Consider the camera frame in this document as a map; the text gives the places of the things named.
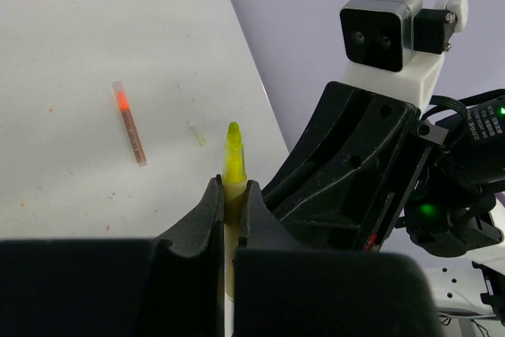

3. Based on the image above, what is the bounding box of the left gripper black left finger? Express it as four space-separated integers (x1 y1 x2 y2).
1 177 225 336

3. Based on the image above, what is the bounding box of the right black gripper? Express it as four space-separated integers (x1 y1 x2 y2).
262 81 504 256

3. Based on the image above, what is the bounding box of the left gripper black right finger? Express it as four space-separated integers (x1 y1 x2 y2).
234 181 438 336

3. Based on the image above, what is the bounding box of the yellow pen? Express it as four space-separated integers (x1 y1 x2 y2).
222 122 248 301

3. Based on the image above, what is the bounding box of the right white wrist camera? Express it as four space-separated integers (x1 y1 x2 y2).
339 0 469 110

